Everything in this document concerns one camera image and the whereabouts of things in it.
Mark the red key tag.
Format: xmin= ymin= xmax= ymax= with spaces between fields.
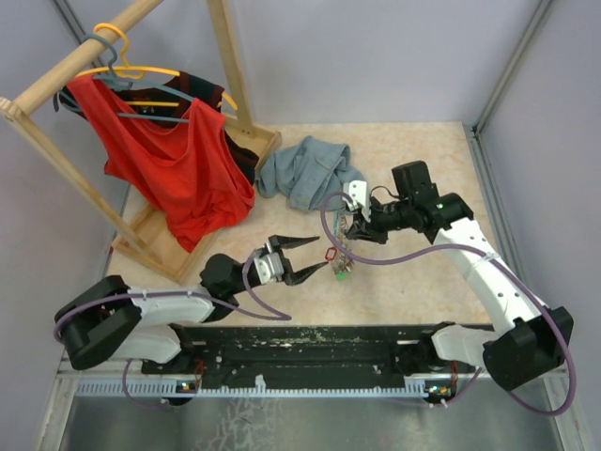
xmin=324 ymin=246 xmax=338 ymax=262

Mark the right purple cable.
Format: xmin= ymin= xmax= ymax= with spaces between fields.
xmin=319 ymin=191 xmax=578 ymax=417

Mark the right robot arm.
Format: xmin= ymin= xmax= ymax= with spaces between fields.
xmin=344 ymin=161 xmax=575 ymax=391

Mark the red tank top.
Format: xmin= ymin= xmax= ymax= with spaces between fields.
xmin=67 ymin=74 xmax=255 ymax=252

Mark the blue denim shirt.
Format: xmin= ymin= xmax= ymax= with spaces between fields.
xmin=257 ymin=135 xmax=365 ymax=212

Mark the yellow hanger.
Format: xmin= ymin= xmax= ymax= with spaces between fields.
xmin=73 ymin=23 xmax=239 ymax=112

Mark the wooden clothes rack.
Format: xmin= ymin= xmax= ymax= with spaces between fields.
xmin=0 ymin=0 xmax=283 ymax=286

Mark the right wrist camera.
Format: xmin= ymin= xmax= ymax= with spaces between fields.
xmin=343 ymin=179 xmax=369 ymax=211

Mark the aluminium corner post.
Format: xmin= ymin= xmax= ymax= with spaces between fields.
xmin=471 ymin=0 xmax=555 ymax=139
xmin=50 ymin=0 xmax=86 ymax=45

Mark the aluminium frame rail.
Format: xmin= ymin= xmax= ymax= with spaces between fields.
xmin=55 ymin=340 xmax=569 ymax=398

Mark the left aluminium corner post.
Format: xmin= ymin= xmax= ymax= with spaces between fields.
xmin=50 ymin=0 xmax=86 ymax=45

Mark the bunch of keys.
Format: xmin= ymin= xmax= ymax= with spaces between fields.
xmin=328 ymin=210 xmax=357 ymax=284

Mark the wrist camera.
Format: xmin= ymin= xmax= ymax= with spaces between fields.
xmin=254 ymin=251 xmax=284 ymax=285
xmin=343 ymin=179 xmax=369 ymax=211

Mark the teal hanger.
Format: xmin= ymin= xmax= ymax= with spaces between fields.
xmin=52 ymin=33 xmax=193 ymax=113

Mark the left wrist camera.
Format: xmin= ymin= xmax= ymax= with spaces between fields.
xmin=254 ymin=251 xmax=284 ymax=285

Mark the right aluminium corner post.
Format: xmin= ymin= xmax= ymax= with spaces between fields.
xmin=471 ymin=0 xmax=555 ymax=139

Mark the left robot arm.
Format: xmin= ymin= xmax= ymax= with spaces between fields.
xmin=54 ymin=235 xmax=328 ymax=373

